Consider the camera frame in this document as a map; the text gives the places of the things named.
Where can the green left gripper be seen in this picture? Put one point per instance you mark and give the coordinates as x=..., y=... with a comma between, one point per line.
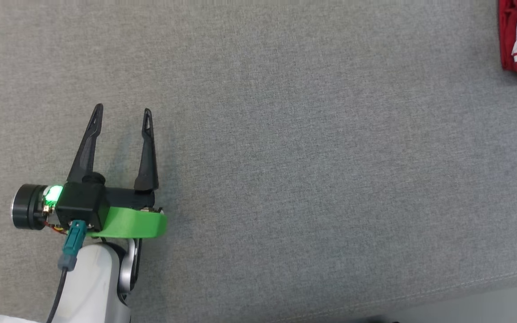
x=128, y=224

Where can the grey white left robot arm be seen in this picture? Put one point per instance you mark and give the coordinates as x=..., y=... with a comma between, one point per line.
x=97, y=287

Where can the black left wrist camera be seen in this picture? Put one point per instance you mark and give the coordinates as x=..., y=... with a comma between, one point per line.
x=81, y=202

